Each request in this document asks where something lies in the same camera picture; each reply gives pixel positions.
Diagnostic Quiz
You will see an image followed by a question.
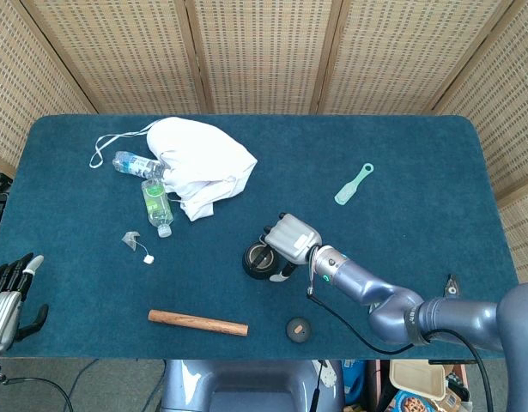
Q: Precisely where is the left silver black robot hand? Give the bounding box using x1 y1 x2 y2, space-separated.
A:
0 252 49 354

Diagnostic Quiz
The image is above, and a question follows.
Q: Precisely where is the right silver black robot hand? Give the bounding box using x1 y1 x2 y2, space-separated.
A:
258 212 324 283

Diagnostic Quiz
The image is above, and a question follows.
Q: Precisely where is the black cast iron teapot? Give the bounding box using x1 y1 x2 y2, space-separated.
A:
241 241 286 282

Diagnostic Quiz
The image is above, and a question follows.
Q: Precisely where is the tea bag with string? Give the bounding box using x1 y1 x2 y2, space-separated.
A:
121 231 156 265

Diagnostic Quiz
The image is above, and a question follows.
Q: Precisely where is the white cloth bag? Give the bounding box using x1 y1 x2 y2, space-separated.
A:
88 116 259 222

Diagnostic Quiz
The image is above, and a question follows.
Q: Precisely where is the mint green scoop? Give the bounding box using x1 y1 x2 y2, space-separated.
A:
334 162 375 205

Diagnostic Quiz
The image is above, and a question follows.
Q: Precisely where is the blue felt table cover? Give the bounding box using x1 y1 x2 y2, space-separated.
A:
0 113 528 361

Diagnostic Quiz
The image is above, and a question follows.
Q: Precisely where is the wooden rolling stick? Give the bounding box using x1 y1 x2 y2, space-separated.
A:
148 309 250 337

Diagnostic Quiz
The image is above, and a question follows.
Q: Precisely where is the clear bottle green label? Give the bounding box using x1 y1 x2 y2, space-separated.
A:
141 178 175 239

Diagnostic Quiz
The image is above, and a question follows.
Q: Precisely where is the blue-grey robot torso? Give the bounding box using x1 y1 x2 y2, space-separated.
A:
160 359 346 412

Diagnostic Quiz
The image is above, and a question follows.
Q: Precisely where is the blue snack package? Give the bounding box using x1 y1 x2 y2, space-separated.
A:
343 359 367 407

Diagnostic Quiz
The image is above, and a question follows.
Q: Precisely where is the clear bottle blue label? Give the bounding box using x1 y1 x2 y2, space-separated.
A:
112 150 166 179

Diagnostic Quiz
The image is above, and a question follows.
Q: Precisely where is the beige takeaway container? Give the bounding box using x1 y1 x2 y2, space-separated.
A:
389 359 448 403

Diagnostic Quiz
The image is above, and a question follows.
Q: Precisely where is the woven bamboo folding screen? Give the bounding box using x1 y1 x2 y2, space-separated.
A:
0 0 528 284

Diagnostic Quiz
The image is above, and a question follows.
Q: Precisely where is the cookie box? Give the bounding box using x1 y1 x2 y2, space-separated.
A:
385 389 462 412

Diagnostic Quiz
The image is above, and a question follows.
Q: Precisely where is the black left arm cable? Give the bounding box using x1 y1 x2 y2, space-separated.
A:
0 375 76 412

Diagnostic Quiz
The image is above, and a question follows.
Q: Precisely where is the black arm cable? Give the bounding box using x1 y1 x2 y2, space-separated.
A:
0 375 76 412
306 246 495 412

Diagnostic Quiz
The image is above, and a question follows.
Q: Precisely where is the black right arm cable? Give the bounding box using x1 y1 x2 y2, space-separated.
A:
306 246 495 412

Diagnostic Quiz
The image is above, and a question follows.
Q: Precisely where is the black cable on torso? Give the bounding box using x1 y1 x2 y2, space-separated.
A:
309 362 328 412

